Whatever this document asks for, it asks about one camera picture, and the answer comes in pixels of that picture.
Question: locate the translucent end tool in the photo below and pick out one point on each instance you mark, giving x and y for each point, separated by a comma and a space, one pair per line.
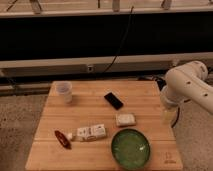
169, 116

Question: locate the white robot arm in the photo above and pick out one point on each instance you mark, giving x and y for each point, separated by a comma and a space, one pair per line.
186, 81

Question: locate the white small box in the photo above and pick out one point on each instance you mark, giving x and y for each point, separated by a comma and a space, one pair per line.
125, 120

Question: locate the green ceramic plate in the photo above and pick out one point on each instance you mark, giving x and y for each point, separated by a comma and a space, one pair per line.
130, 149

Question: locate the black smartphone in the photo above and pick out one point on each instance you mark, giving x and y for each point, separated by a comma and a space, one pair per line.
113, 100

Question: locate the wooden cutting board table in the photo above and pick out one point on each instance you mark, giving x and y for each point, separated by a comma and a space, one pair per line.
88, 107

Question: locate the small white cap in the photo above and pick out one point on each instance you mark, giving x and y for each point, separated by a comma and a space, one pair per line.
70, 136

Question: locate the red brown small object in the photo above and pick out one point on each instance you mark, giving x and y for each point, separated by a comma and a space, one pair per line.
62, 139

